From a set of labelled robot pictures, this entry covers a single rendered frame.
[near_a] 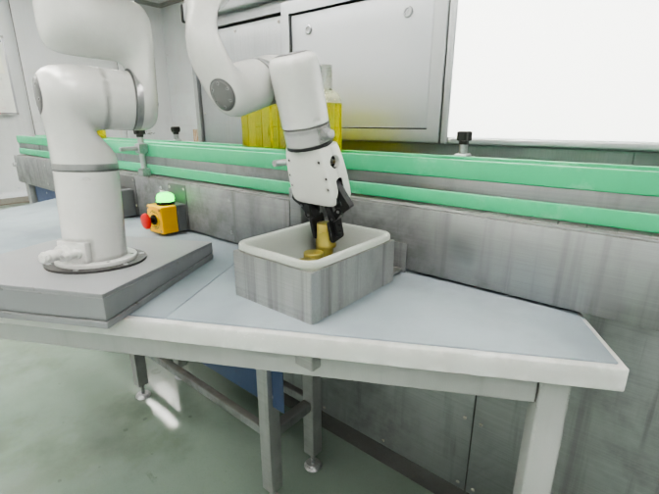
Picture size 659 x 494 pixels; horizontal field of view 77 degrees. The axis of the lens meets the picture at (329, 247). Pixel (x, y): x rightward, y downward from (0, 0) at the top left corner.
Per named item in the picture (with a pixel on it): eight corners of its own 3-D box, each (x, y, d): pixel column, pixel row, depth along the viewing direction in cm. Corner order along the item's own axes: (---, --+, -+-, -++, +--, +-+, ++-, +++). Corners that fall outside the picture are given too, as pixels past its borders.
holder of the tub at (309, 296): (407, 272, 79) (410, 233, 77) (311, 324, 59) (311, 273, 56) (337, 255, 89) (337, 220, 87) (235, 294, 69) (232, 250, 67)
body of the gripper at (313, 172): (347, 129, 65) (357, 195, 70) (301, 129, 72) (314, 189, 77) (316, 144, 60) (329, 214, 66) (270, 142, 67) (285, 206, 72)
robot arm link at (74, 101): (41, 169, 68) (25, 64, 64) (127, 167, 76) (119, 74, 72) (49, 172, 61) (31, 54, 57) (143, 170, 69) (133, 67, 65)
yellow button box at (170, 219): (188, 231, 108) (185, 203, 106) (162, 237, 103) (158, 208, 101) (174, 226, 112) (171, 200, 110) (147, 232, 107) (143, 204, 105)
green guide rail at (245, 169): (294, 194, 84) (293, 154, 82) (291, 194, 83) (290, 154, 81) (22, 153, 191) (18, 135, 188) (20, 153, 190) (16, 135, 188)
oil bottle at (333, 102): (342, 187, 96) (343, 89, 90) (327, 190, 92) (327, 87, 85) (324, 184, 99) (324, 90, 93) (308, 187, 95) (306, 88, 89)
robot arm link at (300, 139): (345, 118, 64) (348, 135, 65) (305, 118, 70) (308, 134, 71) (313, 131, 60) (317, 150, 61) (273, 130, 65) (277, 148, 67)
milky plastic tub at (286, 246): (394, 278, 75) (396, 231, 72) (312, 322, 58) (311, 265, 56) (321, 259, 85) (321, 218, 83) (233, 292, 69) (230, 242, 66)
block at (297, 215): (332, 224, 88) (332, 192, 86) (302, 233, 81) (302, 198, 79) (320, 222, 90) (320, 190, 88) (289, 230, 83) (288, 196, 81)
